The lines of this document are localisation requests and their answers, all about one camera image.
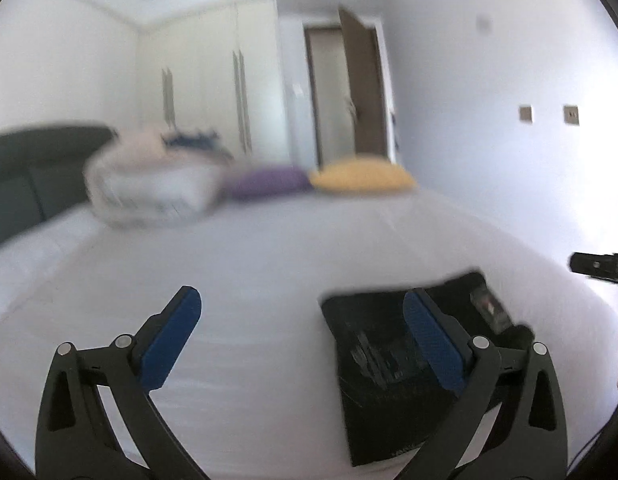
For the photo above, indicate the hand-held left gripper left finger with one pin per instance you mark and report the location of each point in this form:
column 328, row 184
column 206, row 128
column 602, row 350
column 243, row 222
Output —
column 171, row 340

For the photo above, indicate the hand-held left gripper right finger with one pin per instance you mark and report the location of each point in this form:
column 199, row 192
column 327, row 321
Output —
column 434, row 340

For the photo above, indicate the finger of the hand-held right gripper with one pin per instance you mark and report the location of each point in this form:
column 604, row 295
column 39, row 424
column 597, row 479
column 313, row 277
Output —
column 596, row 265

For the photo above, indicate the black pants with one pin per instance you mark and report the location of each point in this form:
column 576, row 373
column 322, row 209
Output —
column 384, row 400

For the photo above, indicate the white bed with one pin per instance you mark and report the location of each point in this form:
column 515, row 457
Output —
column 264, row 270

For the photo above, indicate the folded white duvet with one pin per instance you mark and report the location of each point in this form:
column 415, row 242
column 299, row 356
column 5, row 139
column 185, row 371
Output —
column 154, row 195

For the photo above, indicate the yellow pillow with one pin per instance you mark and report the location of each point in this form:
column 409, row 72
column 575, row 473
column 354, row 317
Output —
column 359, row 177

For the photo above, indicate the purple pillow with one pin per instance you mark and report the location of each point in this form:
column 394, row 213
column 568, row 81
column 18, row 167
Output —
column 269, row 182

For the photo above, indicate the blue cloth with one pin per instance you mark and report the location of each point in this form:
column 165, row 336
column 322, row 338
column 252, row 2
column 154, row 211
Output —
column 189, row 141

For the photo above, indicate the dark grey headboard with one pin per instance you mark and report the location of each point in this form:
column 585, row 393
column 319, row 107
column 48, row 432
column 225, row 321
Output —
column 19, row 180

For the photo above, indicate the brown door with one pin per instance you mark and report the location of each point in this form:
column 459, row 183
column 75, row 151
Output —
column 364, row 85

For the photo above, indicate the cream wardrobe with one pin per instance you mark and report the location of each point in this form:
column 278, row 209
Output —
column 204, row 70

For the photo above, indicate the wall switch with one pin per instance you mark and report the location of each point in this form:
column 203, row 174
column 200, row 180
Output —
column 570, row 114
column 525, row 113

